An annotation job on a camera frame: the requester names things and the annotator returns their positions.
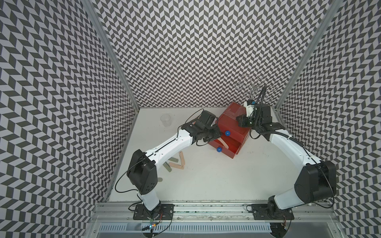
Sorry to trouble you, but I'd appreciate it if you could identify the orange fruit knife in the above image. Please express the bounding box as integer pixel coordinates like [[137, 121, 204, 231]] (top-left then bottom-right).
[[218, 138, 229, 149], [179, 151, 186, 167], [169, 162, 184, 170]]

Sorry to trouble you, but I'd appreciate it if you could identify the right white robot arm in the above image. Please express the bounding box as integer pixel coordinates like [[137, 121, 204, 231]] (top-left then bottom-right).
[[236, 100, 336, 211]]

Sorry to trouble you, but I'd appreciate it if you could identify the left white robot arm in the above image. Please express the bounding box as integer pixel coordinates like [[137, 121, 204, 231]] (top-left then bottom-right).
[[126, 109, 222, 212]]

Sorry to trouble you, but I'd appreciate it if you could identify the red drawer cabinet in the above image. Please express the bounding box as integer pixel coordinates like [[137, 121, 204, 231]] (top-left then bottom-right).
[[218, 102, 250, 148]]

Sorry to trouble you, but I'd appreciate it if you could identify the clear plastic cup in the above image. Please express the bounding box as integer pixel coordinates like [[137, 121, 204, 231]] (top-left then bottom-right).
[[160, 114, 172, 127]]

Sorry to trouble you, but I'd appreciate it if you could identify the olive green knife upper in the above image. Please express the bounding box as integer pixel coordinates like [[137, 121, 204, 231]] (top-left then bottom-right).
[[168, 157, 179, 163]]

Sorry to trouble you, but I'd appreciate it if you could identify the olive green knife middle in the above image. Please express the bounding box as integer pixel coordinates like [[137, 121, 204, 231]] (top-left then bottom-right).
[[163, 162, 172, 172]]

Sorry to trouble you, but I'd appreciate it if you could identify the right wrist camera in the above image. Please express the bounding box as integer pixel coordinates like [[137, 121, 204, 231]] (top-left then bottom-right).
[[244, 100, 256, 118]]

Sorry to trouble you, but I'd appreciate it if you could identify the chrome wire rack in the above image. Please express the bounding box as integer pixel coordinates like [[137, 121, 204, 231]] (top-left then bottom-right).
[[233, 74, 277, 105]]

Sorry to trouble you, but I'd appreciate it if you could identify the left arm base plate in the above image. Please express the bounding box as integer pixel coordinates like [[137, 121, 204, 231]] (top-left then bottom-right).
[[133, 203, 175, 221]]

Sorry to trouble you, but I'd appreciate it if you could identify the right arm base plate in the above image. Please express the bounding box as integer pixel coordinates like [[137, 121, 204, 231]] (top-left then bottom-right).
[[250, 203, 295, 221]]

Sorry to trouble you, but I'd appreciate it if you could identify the aluminium front rail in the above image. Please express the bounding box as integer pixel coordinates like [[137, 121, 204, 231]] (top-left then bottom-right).
[[84, 201, 345, 238]]

